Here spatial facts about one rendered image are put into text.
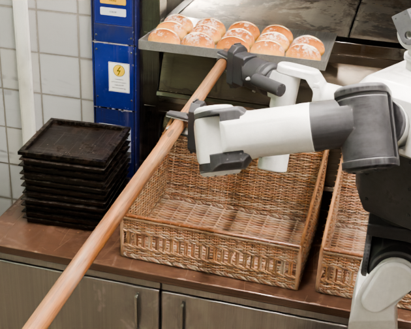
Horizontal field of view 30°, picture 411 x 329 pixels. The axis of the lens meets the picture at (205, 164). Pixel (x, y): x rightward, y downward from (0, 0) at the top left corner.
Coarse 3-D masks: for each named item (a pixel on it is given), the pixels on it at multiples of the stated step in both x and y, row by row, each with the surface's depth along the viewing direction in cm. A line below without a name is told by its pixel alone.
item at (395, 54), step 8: (336, 40) 241; (344, 40) 241; (352, 40) 241; (360, 40) 242; (368, 40) 242; (376, 40) 242; (336, 48) 241; (344, 48) 240; (352, 48) 240; (360, 48) 239; (368, 48) 239; (376, 48) 238; (384, 48) 237; (392, 48) 237; (400, 48) 236; (368, 56) 240; (376, 56) 239; (384, 56) 238; (392, 56) 238; (400, 56) 237
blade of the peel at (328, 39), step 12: (228, 24) 251; (144, 36) 230; (300, 36) 243; (324, 36) 243; (336, 36) 244; (144, 48) 226; (156, 48) 225; (168, 48) 224; (180, 48) 224; (192, 48) 223; (204, 48) 222; (216, 48) 221; (276, 60) 218; (288, 60) 217; (300, 60) 216; (312, 60) 215; (324, 60) 223
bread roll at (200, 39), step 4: (196, 32) 225; (200, 32) 225; (188, 36) 224; (192, 36) 223; (196, 36) 223; (200, 36) 223; (204, 36) 223; (208, 36) 224; (184, 40) 224; (188, 40) 224; (192, 40) 223; (196, 40) 223; (200, 40) 223; (204, 40) 223; (208, 40) 223; (212, 40) 224; (184, 44) 224; (188, 44) 224; (192, 44) 223; (196, 44) 223; (200, 44) 223; (204, 44) 223; (208, 44) 223; (212, 44) 224
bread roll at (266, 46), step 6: (258, 42) 220; (264, 42) 219; (270, 42) 219; (276, 42) 220; (252, 48) 221; (258, 48) 220; (264, 48) 219; (270, 48) 219; (276, 48) 219; (282, 48) 220; (270, 54) 219; (276, 54) 219; (282, 54) 220
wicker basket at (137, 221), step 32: (192, 160) 264; (256, 160) 258; (288, 160) 256; (320, 160) 253; (160, 192) 264; (192, 192) 266; (224, 192) 263; (256, 192) 260; (320, 192) 248; (128, 224) 230; (160, 224) 226; (192, 224) 224; (224, 224) 254; (256, 224) 254; (288, 224) 255; (128, 256) 234; (160, 256) 232; (192, 256) 229; (224, 256) 236; (256, 256) 222; (288, 256) 238; (288, 288) 223
